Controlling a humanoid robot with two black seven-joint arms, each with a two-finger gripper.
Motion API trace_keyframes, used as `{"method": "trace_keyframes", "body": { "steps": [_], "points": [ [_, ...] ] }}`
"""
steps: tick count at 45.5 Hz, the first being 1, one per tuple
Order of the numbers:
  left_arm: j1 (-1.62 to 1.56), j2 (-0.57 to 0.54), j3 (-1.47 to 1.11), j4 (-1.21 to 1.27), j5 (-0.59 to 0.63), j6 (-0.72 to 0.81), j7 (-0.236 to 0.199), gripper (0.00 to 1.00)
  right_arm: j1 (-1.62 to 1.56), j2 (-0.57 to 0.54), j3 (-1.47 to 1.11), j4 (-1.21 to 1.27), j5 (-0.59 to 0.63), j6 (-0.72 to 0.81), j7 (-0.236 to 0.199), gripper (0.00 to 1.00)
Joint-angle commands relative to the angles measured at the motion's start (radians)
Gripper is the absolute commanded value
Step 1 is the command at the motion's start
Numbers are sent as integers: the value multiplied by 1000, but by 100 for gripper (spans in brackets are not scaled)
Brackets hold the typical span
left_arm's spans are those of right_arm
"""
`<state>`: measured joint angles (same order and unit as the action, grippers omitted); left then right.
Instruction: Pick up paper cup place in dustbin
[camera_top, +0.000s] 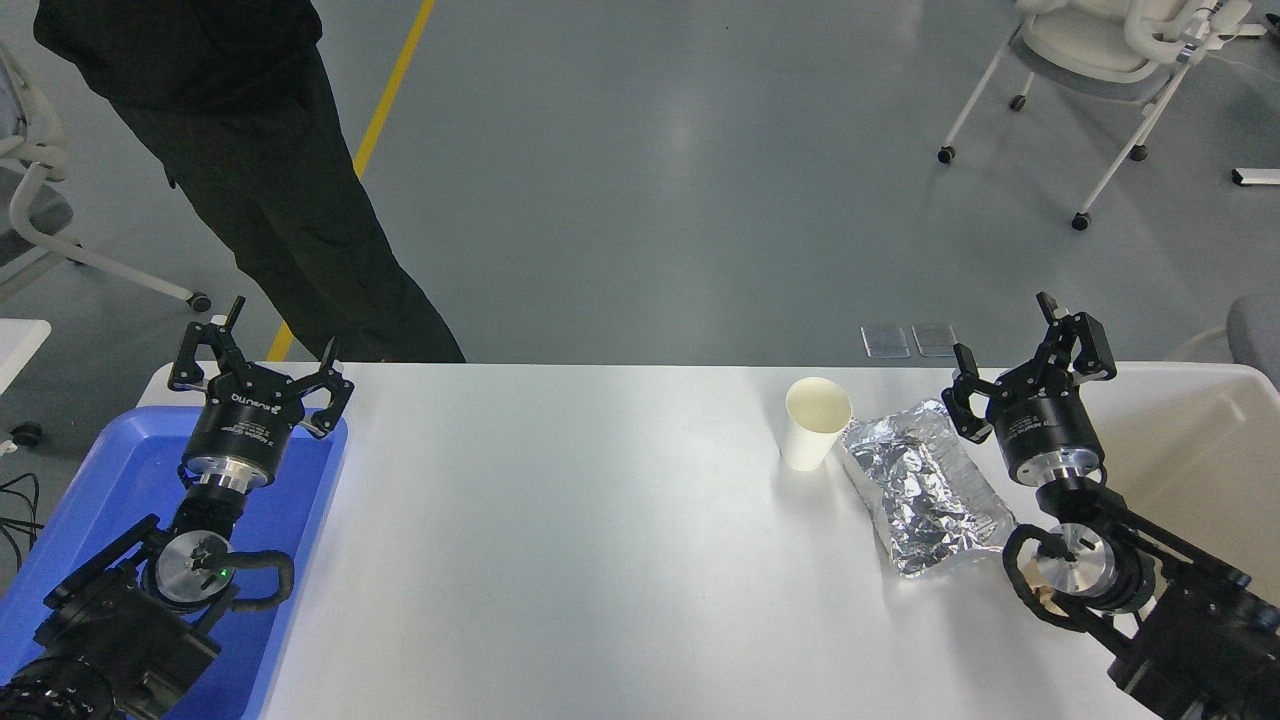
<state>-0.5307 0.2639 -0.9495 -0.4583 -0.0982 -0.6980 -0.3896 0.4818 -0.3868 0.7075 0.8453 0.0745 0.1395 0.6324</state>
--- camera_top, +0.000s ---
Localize blue plastic tray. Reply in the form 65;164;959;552
0;405;349;720

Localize grey padded chair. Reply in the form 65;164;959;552
1227;295;1280;391

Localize crumpled silver foil tray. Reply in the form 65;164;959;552
840;398;1018;578

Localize large pale bin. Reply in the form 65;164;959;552
1042;362;1280;611

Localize thin black cables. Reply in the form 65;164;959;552
0;473;43;571

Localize white wheeled office chair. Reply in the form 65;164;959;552
937;0;1266;232

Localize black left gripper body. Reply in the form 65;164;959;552
186;384;303;473

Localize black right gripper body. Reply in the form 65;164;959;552
985;362;1103;483

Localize grey white office chair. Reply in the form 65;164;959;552
0;45;213;313

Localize person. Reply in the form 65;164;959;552
33;0;467;364

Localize small white side table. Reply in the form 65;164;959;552
0;319;52;396

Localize crumpled tan paper ball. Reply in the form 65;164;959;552
1022;560;1073;613

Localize white paper cup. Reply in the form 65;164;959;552
781;377;853;472

